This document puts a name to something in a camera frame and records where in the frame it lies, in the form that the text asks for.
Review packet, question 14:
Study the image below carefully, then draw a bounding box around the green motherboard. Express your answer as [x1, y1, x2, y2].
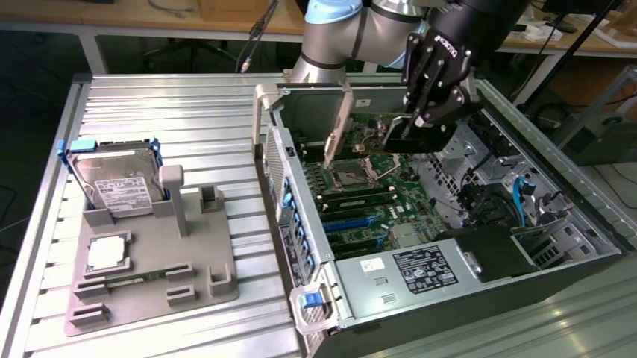
[301, 143, 464, 260]

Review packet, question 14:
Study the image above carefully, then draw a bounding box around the open black PC case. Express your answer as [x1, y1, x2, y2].
[253, 82, 628, 358]

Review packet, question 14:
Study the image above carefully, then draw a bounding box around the silver perforated disk bay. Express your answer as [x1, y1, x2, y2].
[421, 122, 498, 232]

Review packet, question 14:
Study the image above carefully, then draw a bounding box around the white plastic desk item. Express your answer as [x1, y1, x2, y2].
[512, 22, 564, 42]

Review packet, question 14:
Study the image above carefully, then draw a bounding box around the silver power supply unit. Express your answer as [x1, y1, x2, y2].
[334, 238, 484, 321]

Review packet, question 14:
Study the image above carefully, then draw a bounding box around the blue expansion slot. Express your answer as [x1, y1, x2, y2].
[322, 216, 382, 234]

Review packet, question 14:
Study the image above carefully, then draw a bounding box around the wooden desk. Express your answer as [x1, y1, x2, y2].
[0, 0, 637, 59]

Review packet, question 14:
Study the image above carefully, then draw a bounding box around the graphics card with metal bracket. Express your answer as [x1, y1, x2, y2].
[322, 82, 460, 169]

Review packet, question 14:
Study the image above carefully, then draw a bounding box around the silver CPU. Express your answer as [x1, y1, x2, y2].
[87, 236, 129, 271]

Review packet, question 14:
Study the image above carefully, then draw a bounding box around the blue disk wire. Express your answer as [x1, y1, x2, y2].
[512, 175, 537, 228]

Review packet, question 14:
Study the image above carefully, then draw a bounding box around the black wire bundle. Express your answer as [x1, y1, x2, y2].
[456, 163, 522, 230]

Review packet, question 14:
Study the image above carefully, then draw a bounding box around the green RAM stick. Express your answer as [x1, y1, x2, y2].
[79, 270, 194, 290]

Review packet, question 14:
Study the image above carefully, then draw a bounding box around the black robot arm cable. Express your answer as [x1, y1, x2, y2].
[237, 0, 279, 74]

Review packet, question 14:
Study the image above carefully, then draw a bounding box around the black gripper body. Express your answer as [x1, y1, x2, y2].
[428, 0, 530, 70]

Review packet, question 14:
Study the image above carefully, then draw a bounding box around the CPU socket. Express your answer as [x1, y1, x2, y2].
[330, 160, 373, 187]

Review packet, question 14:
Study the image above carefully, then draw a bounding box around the black plastic fan shroud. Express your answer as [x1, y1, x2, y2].
[432, 225, 541, 283]

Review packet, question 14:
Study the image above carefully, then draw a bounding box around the black stand pole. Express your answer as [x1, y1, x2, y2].
[512, 0, 627, 105]

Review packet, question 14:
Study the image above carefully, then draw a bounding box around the RAM stick with white label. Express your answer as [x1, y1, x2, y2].
[321, 192, 394, 213]

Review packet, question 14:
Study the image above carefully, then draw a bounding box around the black floor unit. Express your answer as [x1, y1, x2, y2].
[561, 113, 637, 167]

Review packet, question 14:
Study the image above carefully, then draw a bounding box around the metal socket cover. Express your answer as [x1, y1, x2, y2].
[362, 152, 405, 180]

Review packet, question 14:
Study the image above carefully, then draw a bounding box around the grey parts rack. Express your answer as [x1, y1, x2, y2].
[64, 163, 241, 339]

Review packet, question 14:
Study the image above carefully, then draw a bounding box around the silver chipset heat sink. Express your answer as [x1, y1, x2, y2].
[390, 225, 422, 247]

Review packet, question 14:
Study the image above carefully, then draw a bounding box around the hard disk in blue caddy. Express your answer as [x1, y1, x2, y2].
[55, 137, 170, 219]

